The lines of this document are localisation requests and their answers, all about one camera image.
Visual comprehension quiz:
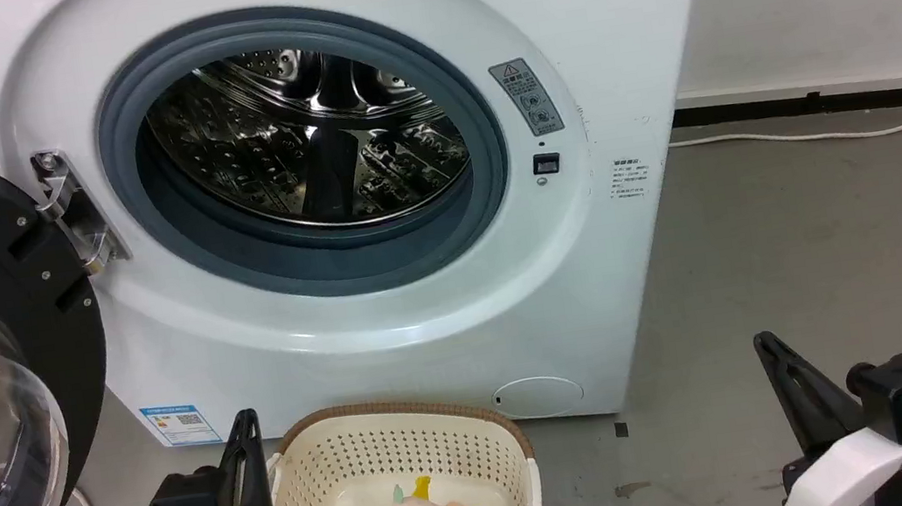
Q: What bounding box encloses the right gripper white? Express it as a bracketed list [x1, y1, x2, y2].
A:
[752, 312, 902, 506]

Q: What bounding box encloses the white front-load washing machine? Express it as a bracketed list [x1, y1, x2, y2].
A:
[0, 0, 776, 503]

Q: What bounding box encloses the steel washing drum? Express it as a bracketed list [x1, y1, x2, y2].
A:
[138, 24, 480, 253]

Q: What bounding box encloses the blue energy label sticker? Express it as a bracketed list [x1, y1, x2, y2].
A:
[138, 397, 224, 454]

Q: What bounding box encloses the cream perforated laundry basket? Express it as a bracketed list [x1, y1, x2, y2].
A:
[260, 380, 545, 506]

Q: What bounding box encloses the grey rubber door gasket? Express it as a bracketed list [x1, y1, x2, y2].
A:
[82, 0, 526, 329]

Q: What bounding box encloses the round filter cover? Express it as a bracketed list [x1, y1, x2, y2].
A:
[490, 370, 588, 426]

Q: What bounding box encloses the black baseboard strip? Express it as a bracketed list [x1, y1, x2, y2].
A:
[671, 77, 902, 143]

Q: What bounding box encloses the metal door hinge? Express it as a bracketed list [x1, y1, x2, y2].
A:
[30, 142, 133, 283]

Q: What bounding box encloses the grey warning sticker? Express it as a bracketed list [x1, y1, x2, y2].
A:
[487, 53, 566, 144]

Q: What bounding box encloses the long white floor cable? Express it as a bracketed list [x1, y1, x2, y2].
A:
[667, 106, 902, 167]

